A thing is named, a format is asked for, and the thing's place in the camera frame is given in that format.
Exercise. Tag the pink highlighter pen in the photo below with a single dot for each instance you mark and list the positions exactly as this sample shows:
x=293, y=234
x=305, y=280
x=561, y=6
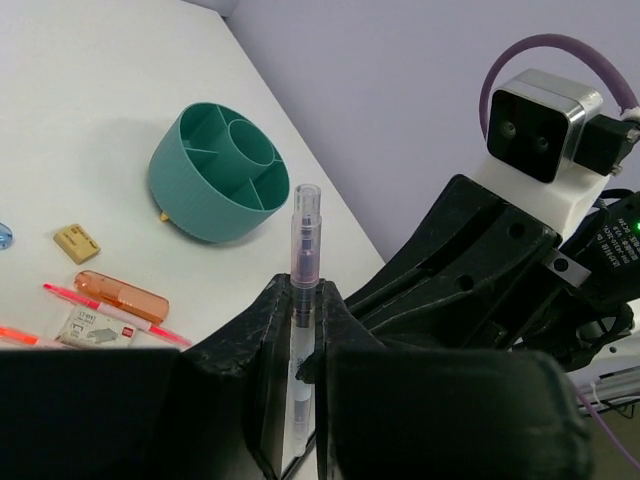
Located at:
x=116, y=313

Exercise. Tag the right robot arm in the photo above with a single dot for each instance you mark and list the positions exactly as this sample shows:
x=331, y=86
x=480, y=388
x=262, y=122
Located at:
x=611, y=379

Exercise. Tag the teal round desk organizer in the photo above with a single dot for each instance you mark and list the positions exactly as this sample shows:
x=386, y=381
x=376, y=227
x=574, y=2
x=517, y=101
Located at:
x=216, y=175

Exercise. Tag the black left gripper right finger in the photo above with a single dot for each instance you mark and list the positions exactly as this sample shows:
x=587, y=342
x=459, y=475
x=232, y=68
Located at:
x=388, y=413

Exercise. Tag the orange highlighter pen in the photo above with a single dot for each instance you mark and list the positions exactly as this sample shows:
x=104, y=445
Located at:
x=21, y=338

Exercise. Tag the clear purple gel pen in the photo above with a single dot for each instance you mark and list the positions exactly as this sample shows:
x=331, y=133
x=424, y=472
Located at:
x=306, y=225

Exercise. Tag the orange translucent case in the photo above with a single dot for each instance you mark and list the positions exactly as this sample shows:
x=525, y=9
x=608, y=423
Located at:
x=122, y=295

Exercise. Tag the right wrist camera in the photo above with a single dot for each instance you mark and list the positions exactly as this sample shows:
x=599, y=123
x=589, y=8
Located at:
x=540, y=123

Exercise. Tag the yellow eraser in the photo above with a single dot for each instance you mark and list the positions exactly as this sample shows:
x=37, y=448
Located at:
x=76, y=243

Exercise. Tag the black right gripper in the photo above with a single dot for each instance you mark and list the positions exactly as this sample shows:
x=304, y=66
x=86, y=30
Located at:
x=480, y=273

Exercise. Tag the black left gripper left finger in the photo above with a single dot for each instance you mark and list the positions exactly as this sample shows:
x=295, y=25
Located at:
x=214, y=411

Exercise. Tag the blue translucent case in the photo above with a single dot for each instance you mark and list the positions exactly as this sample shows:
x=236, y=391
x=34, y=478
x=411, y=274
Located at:
x=6, y=237

